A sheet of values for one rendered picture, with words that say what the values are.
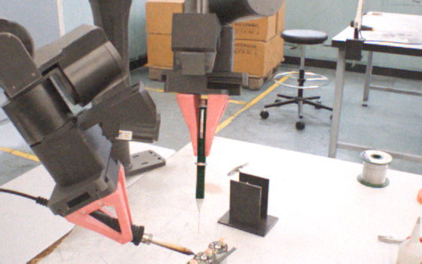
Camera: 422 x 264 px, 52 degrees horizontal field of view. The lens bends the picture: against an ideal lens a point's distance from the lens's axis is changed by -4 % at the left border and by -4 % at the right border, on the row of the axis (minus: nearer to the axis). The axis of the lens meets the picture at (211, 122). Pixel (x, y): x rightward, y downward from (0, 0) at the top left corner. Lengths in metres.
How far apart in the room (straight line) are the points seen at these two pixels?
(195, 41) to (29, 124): 0.18
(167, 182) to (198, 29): 0.47
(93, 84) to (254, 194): 0.32
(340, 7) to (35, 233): 4.35
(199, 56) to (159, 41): 3.86
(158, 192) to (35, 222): 0.22
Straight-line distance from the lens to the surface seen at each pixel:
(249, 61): 3.99
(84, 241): 0.71
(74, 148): 0.46
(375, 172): 0.88
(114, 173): 0.49
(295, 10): 4.95
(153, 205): 0.78
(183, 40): 0.44
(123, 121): 0.46
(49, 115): 0.46
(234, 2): 0.47
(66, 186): 0.49
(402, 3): 4.75
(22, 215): 0.81
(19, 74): 0.43
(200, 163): 0.53
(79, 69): 0.47
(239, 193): 0.70
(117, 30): 0.77
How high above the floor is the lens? 1.15
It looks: 21 degrees down
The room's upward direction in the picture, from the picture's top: straight up
